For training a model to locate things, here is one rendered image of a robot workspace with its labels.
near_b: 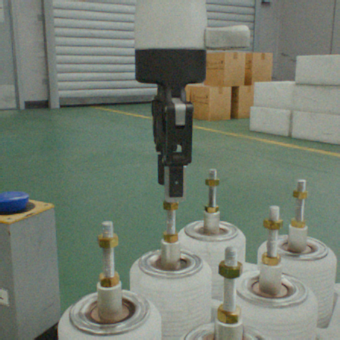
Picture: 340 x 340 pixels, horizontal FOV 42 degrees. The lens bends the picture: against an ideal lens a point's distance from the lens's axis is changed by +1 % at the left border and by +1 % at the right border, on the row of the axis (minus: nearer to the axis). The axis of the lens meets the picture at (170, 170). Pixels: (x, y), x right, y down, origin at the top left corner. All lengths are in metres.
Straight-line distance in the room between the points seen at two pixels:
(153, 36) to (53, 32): 4.91
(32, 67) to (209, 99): 2.28
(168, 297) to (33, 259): 0.16
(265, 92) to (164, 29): 2.90
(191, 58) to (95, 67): 5.11
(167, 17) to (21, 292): 0.34
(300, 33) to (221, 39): 6.65
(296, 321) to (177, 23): 0.30
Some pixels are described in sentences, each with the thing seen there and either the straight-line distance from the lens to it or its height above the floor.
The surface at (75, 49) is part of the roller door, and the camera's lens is 5.46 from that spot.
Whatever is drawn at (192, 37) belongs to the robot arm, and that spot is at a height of 0.50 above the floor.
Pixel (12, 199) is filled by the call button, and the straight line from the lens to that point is 0.53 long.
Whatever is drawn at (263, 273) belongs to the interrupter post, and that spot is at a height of 0.27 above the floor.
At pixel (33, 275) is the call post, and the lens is 0.55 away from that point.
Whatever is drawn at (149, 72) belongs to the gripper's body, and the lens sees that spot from 0.44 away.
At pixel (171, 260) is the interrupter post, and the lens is 0.51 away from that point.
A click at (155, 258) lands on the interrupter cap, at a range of 0.53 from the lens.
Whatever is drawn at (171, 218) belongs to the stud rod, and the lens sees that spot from 0.50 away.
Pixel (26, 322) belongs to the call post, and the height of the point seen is 0.19.
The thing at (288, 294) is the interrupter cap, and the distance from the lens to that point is 0.47.
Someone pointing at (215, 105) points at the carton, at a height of 0.13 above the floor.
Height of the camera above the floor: 0.48
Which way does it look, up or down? 13 degrees down
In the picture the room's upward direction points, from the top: straight up
